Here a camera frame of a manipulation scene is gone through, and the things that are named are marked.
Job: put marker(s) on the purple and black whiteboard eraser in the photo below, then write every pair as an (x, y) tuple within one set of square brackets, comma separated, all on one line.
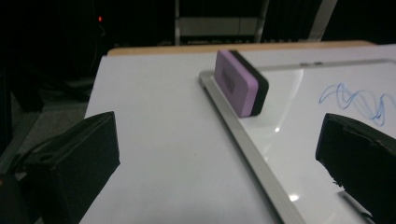
[(236, 84)]

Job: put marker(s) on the dark equipment with red light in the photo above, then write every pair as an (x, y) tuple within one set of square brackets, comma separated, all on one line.
[(100, 19)]

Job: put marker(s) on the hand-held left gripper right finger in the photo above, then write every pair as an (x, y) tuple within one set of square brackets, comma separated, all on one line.
[(361, 155)]

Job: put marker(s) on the silver-framed whiteboard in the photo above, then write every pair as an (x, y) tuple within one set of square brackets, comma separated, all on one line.
[(311, 149)]

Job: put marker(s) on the large white base sheet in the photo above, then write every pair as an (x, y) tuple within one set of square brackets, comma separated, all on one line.
[(155, 124)]

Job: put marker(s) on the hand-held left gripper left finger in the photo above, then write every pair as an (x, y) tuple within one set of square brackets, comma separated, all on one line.
[(77, 161)]

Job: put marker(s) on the grey metal stand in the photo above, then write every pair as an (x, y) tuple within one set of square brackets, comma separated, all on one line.
[(218, 26)]

